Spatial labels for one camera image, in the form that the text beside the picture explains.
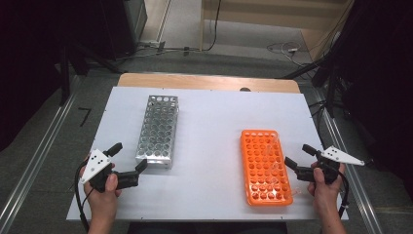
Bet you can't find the person's right hand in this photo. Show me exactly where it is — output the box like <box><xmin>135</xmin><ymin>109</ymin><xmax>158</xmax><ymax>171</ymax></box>
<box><xmin>307</xmin><ymin>161</ymin><xmax>347</xmax><ymax>213</ymax></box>

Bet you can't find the white coiled floor cable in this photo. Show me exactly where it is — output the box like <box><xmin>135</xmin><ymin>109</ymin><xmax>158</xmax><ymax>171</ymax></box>
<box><xmin>266</xmin><ymin>41</ymin><xmax>313</xmax><ymax>67</ymax></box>

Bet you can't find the dark cabinet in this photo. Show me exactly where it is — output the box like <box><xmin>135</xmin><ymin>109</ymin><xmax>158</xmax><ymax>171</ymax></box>
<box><xmin>96</xmin><ymin>0</ymin><xmax>149</xmax><ymax>61</ymax></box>

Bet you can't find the black metal stand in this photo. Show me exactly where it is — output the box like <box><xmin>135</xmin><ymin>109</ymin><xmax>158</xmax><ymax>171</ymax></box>
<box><xmin>281</xmin><ymin>53</ymin><xmax>340</xmax><ymax>119</ymax></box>
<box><xmin>58</xmin><ymin>43</ymin><xmax>126</xmax><ymax>106</ymax></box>

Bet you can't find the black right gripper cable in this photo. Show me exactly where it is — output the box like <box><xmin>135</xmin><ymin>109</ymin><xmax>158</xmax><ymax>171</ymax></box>
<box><xmin>337</xmin><ymin>169</ymin><xmax>351</xmax><ymax>219</ymax></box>

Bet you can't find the person's dark clothing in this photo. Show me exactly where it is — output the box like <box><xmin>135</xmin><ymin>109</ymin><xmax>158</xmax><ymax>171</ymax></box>
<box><xmin>128</xmin><ymin>221</ymin><xmax>288</xmax><ymax>234</ymax></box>

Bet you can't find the black floor cable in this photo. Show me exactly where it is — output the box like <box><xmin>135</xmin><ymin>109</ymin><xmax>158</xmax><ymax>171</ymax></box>
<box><xmin>203</xmin><ymin>0</ymin><xmax>223</xmax><ymax>53</ymax></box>

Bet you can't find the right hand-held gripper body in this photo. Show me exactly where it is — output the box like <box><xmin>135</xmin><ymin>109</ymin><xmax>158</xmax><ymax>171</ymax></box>
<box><xmin>295</xmin><ymin>145</ymin><xmax>365</xmax><ymax>185</ymax></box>

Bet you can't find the person's left hand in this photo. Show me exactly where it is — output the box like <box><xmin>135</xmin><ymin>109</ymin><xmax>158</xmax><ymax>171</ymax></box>
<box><xmin>79</xmin><ymin>155</ymin><xmax>124</xmax><ymax>215</ymax></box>

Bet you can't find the grey floor cable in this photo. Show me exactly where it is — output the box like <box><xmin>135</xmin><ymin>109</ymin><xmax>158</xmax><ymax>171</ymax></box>
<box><xmin>115</xmin><ymin>45</ymin><xmax>201</xmax><ymax>62</ymax></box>

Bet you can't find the aluminium floor rail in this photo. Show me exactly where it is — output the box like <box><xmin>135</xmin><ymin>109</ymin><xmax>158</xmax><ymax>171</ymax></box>
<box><xmin>305</xmin><ymin>84</ymin><xmax>384</xmax><ymax>234</ymax></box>
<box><xmin>0</xmin><ymin>75</ymin><xmax>82</xmax><ymax>234</ymax></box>

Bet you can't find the silver metal test tube rack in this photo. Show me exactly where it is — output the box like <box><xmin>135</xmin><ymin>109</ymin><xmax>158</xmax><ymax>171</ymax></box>
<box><xmin>134</xmin><ymin>95</ymin><xmax>179</xmax><ymax>170</ymax></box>

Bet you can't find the wooden table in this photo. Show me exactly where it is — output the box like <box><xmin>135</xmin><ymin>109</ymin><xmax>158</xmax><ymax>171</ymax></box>
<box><xmin>117</xmin><ymin>72</ymin><xmax>301</xmax><ymax>95</ymax></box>

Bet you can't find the white table board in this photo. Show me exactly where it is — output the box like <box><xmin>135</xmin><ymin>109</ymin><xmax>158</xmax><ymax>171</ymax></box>
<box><xmin>66</xmin><ymin>86</ymin><xmax>349</xmax><ymax>222</ymax></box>

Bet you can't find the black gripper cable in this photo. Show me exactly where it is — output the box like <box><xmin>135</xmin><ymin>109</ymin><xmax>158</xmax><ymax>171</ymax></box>
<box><xmin>337</xmin><ymin>169</ymin><xmax>351</xmax><ymax>219</ymax></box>
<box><xmin>74</xmin><ymin>159</ymin><xmax>95</xmax><ymax>233</ymax></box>

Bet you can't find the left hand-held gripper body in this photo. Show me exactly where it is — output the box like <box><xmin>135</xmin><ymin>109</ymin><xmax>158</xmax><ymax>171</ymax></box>
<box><xmin>80</xmin><ymin>148</ymin><xmax>141</xmax><ymax>193</ymax></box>

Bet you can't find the orange plastic test tube rack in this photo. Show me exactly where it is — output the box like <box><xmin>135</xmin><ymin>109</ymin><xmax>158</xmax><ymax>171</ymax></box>
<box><xmin>240</xmin><ymin>129</ymin><xmax>294</xmax><ymax>207</ymax></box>

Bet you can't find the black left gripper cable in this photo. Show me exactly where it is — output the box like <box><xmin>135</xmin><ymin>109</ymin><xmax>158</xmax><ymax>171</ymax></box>
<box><xmin>74</xmin><ymin>159</ymin><xmax>95</xmax><ymax>233</ymax></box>

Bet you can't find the black curtain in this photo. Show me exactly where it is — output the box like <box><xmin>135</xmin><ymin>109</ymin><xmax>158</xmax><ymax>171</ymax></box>
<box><xmin>324</xmin><ymin>0</ymin><xmax>413</xmax><ymax>196</ymax></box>
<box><xmin>0</xmin><ymin>0</ymin><xmax>110</xmax><ymax>154</ymax></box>

